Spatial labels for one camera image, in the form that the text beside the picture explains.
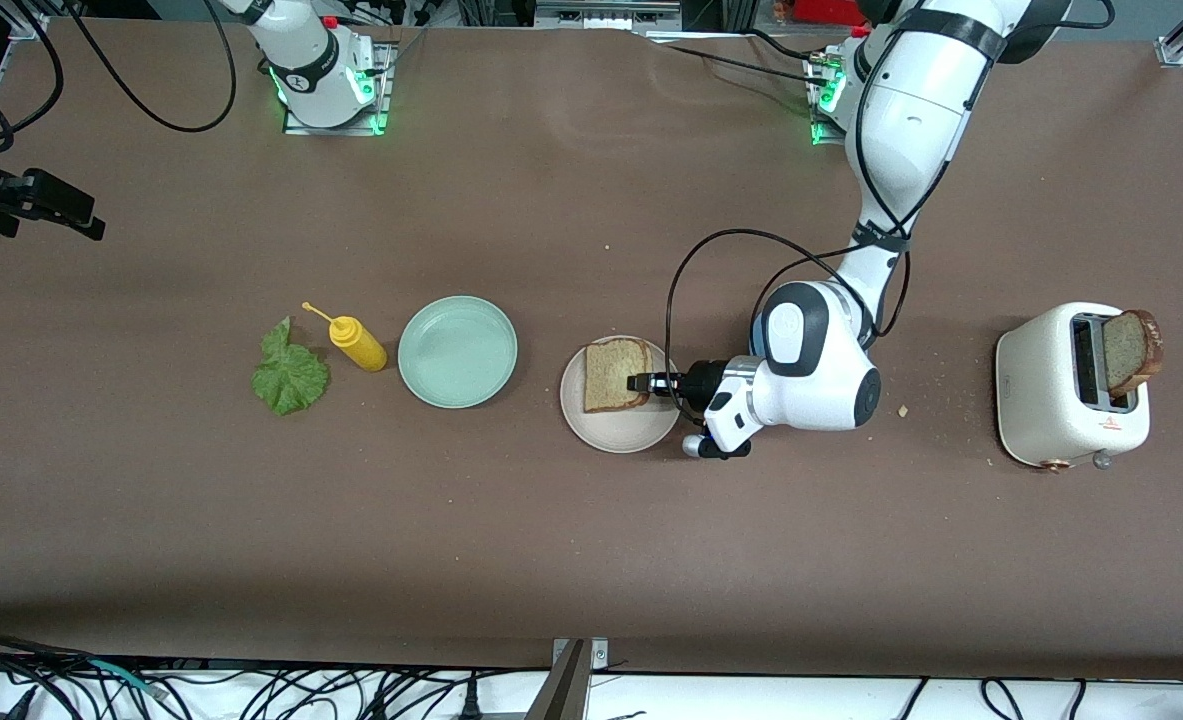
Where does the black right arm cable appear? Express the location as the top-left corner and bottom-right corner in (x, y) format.
(63, 0), (239, 134)

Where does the beige round plate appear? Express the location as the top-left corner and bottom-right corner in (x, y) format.
(559, 335), (684, 454)

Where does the teal cable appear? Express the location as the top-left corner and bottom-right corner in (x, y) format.
(86, 658), (170, 698)

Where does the grey metal box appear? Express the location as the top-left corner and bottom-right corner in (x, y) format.
(534, 0), (684, 31)

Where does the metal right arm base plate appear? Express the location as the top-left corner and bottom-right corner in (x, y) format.
(282, 40), (393, 136)

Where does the green lettuce leaf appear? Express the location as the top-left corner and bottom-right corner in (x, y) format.
(250, 316), (333, 417)

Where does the white two-slot toaster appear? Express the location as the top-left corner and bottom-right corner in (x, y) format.
(994, 301), (1151, 473)

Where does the metal mounting bracket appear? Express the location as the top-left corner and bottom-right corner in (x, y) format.
(524, 637), (612, 720)

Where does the brown bread slice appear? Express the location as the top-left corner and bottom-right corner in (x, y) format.
(583, 338), (654, 414)
(1101, 309), (1165, 398)

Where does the yellow mustard squeeze bottle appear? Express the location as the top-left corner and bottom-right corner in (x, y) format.
(301, 301), (389, 373)

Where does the red box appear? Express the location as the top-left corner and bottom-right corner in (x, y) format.
(789, 0), (874, 27)

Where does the pale green round plate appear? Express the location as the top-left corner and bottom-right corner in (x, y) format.
(397, 295), (519, 410)

